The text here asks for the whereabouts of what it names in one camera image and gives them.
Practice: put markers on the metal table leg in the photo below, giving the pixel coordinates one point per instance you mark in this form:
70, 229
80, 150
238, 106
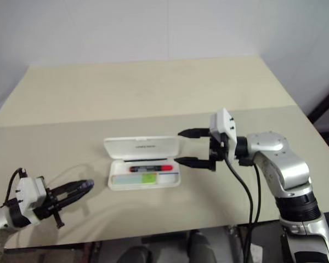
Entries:
234, 243

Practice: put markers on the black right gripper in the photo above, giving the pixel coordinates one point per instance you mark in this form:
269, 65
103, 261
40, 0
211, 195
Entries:
215, 153

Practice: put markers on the red and black marker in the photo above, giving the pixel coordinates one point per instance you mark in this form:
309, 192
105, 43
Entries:
150, 168

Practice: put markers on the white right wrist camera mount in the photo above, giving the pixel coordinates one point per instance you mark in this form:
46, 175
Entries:
222, 120

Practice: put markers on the dark table frame rail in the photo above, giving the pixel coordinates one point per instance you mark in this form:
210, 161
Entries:
44, 246

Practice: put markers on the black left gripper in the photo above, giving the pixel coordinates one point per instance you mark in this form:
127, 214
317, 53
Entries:
48, 208

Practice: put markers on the white plastic pencil case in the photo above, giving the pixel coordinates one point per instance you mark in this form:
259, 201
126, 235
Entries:
142, 146

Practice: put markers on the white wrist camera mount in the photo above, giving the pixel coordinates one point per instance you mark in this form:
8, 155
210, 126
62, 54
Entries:
222, 120
26, 194

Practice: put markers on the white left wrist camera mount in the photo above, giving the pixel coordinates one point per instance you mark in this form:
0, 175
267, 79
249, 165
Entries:
26, 194

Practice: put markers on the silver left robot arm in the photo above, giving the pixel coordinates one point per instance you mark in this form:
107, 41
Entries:
0, 219

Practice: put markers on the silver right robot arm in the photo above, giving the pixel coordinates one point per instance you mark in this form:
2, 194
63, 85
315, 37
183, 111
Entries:
290, 170

